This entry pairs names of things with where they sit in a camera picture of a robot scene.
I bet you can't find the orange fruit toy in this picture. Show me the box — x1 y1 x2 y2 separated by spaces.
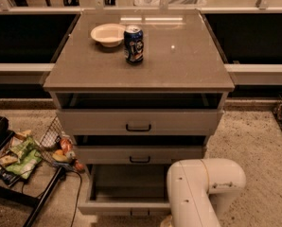
52 149 69 163

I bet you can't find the black cable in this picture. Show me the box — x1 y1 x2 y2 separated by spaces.
59 166 83 227

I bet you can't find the white bowl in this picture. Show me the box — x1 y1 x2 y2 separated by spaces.
90 24 126 47

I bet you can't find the left wire basket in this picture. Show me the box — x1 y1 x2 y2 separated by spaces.
39 117 84 173

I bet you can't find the black metal stand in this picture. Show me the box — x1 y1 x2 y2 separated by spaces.
0 116 65 227

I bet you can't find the grey drawer cabinet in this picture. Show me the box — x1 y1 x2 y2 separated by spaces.
43 9 236 219

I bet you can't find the green snack bag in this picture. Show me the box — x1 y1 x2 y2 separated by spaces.
6 137 42 180

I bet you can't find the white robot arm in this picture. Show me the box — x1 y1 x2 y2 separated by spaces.
159 158 246 227

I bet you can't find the grey drawer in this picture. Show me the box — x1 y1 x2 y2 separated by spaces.
74 146 205 165
57 109 223 135
79 165 170 217

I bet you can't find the blue soda can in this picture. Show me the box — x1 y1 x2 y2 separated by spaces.
124 25 144 63

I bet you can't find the dark blue snack bag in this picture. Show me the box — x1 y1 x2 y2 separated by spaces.
0 168 20 186

